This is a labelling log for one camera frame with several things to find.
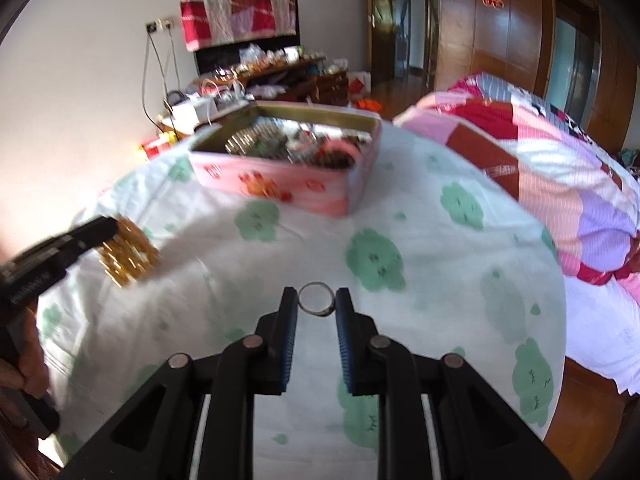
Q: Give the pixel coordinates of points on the patchwork pink quilt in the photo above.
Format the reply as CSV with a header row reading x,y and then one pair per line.
x,y
587,201

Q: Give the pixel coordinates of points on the wooden door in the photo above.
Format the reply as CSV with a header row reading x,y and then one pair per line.
x,y
382,40

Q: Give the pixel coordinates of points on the pink cookie tin box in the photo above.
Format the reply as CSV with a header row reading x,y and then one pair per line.
x,y
313,157

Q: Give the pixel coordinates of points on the orange item on floor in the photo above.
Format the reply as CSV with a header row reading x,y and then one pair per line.
x,y
368,104

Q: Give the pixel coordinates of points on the white green patterned tablecloth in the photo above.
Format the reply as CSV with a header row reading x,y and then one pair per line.
x,y
438,254

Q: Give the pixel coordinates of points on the red yellow gift box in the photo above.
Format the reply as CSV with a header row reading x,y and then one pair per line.
x,y
164,141

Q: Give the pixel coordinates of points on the wall power socket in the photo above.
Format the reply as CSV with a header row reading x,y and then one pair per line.
x,y
159,25

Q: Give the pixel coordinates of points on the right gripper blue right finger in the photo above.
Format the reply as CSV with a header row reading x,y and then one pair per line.
x,y
437,418

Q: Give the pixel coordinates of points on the white appliance box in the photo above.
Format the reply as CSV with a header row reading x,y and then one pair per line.
x,y
189,114

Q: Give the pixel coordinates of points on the wooden tv cabinet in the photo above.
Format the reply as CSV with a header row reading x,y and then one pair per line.
x,y
309,80

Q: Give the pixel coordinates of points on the person's left hand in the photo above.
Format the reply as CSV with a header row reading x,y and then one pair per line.
x,y
31,374

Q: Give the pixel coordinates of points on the wooden wardrobe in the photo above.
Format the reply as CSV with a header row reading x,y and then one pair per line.
x,y
579,53

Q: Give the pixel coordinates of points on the black television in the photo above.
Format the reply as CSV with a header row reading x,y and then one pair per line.
x,y
209,59

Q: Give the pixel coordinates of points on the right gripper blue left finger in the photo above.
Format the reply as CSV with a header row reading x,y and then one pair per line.
x,y
195,417

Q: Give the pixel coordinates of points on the red patchwork tv cover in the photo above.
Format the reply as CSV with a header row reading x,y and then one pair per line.
x,y
212,23

